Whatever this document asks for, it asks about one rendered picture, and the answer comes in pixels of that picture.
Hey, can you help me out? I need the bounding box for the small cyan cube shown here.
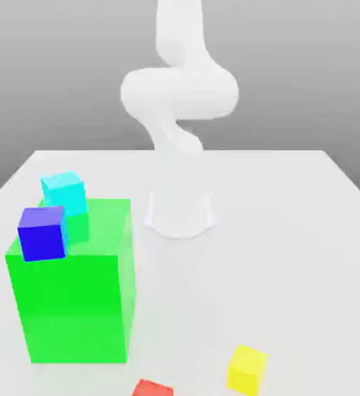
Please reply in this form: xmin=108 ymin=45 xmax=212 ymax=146
xmin=39 ymin=170 xmax=88 ymax=217

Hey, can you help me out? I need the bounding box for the small blue cube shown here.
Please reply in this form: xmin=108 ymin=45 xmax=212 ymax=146
xmin=17 ymin=205 xmax=67 ymax=263

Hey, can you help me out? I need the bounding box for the small yellow cube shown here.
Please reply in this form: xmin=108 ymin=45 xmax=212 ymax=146
xmin=226 ymin=344 xmax=269 ymax=396

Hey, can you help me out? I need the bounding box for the small red cube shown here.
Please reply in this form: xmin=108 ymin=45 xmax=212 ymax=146
xmin=131 ymin=378 xmax=174 ymax=396

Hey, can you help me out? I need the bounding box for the large green box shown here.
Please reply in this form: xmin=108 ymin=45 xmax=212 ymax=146
xmin=5 ymin=198 xmax=136 ymax=364

